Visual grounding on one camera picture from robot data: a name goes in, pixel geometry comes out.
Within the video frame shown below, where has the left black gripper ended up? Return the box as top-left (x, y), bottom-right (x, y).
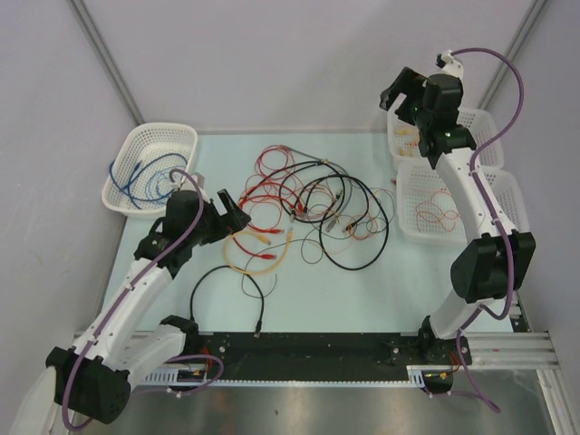
top-left (186, 189), bottom-right (248, 246)

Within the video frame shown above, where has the yellow ethernet cable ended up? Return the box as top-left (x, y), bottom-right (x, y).
top-left (225, 228), bottom-right (295, 276)

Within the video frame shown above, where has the thin red wire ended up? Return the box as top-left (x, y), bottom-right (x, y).
top-left (414, 192), bottom-right (463, 235)

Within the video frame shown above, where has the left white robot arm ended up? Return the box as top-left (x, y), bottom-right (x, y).
top-left (11, 189), bottom-right (251, 434)

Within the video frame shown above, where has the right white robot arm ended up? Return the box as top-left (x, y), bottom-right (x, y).
top-left (380, 67), bottom-right (536, 363)

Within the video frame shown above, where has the far right white basket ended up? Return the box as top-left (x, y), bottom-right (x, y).
top-left (387, 106), bottom-right (506, 171)

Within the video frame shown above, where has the white basket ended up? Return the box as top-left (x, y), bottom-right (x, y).
top-left (387, 106), bottom-right (506, 171)
top-left (396, 162), bottom-right (530, 247)
top-left (101, 122), bottom-right (198, 219)

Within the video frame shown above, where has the left white basket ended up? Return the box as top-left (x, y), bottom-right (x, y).
top-left (101, 122), bottom-right (198, 219)

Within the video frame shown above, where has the near right white basket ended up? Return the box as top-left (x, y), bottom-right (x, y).
top-left (396, 162), bottom-right (530, 247)

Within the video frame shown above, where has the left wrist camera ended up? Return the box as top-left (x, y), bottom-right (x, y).
top-left (169, 169), bottom-right (205, 191)

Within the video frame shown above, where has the brown thin wire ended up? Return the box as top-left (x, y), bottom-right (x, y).
top-left (239, 235), bottom-right (327, 304)

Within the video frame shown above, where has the blue cable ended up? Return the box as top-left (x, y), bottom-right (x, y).
top-left (109, 152), bottom-right (189, 210)

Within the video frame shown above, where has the grey ethernet cable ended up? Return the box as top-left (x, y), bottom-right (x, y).
top-left (296, 149), bottom-right (353, 235)

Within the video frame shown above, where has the short black ethernet cable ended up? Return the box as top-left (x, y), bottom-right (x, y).
top-left (189, 265), bottom-right (266, 339)

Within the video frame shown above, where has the thin orange wire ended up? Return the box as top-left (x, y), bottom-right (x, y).
top-left (307, 185), bottom-right (395, 255)

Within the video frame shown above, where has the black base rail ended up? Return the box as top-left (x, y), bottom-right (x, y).
top-left (181, 332), bottom-right (456, 382)

